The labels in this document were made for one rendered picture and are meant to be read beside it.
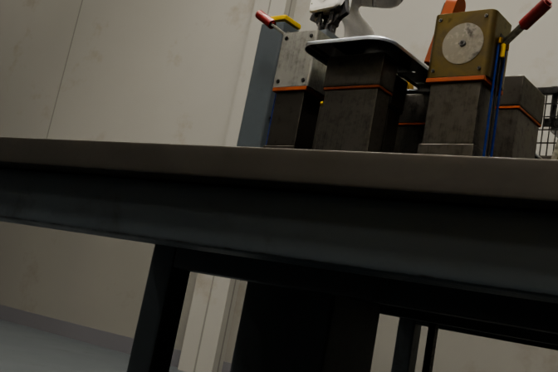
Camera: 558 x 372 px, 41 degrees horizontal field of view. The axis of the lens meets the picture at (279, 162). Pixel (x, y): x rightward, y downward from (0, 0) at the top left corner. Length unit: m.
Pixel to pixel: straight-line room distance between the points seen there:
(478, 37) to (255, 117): 0.56
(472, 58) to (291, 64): 0.38
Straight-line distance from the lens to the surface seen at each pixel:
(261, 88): 1.63
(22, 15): 8.23
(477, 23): 1.28
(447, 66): 1.27
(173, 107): 6.18
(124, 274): 6.07
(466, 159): 0.74
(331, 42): 1.34
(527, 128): 1.49
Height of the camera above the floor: 0.52
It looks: 11 degrees up
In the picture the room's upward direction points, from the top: 11 degrees clockwise
